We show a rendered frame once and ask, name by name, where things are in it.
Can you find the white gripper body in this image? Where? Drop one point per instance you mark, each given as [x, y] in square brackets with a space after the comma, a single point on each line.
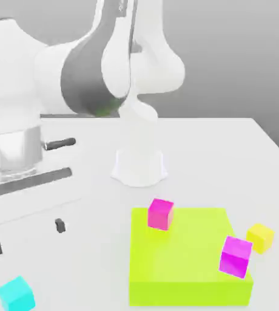
[28, 196]

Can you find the small pink cube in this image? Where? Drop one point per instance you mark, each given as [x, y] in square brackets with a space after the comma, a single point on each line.
[159, 216]

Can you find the small yellow cube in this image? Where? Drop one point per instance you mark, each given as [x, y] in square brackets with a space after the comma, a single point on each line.
[260, 237]

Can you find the large lime green box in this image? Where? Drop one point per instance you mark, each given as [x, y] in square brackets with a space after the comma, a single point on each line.
[178, 262]

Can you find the small magenta cube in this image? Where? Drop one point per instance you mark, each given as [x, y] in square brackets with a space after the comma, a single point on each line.
[234, 261]

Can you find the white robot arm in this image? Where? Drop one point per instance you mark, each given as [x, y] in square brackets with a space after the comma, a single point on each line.
[11, 80]

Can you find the small cyan cube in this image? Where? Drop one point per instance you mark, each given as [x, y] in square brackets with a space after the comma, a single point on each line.
[15, 295]

